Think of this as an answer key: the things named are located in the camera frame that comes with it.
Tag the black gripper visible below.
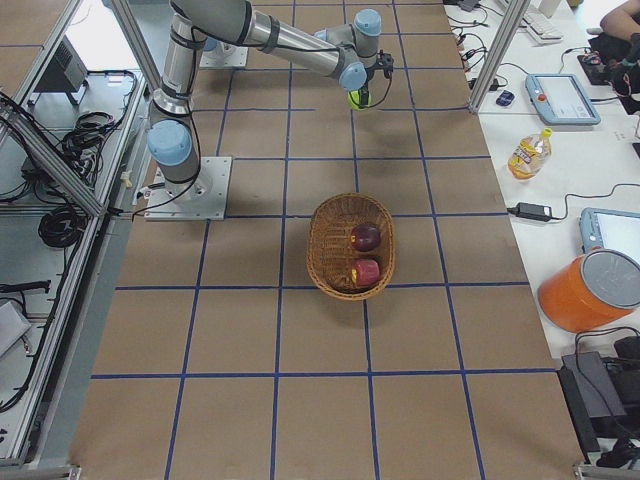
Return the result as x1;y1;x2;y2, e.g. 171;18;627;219
357;67;376;107

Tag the green apple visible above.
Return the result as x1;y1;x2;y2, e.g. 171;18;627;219
347;87;373;111

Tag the dark red apple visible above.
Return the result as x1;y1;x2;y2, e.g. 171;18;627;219
350;224;381;252

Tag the red striped apple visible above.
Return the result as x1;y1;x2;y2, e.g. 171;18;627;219
350;258;381;288

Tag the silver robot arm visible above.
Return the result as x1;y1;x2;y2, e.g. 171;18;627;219
147;1;394;204

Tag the wicker basket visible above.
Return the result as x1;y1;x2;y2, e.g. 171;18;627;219
306;192;395;301

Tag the dark blue small pouch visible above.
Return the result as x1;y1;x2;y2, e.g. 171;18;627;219
495;90;515;107

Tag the orange juice bottle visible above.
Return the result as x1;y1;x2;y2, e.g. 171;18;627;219
507;127;553;180

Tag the teach pendant tablet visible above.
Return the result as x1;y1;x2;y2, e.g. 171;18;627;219
525;74;601;126

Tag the black power adapter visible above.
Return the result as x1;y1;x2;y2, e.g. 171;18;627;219
507;202;553;222

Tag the orange object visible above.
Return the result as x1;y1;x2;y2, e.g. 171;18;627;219
537;249;639;333

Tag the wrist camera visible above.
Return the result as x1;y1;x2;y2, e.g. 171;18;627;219
376;50;394;81

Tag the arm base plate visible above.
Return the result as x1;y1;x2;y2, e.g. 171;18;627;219
143;157;232;221
199;43;248;70

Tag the aluminium frame post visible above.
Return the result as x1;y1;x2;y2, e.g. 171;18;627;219
468;0;530;114

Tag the right side frame post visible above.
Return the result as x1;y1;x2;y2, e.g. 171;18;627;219
110;0;173;93

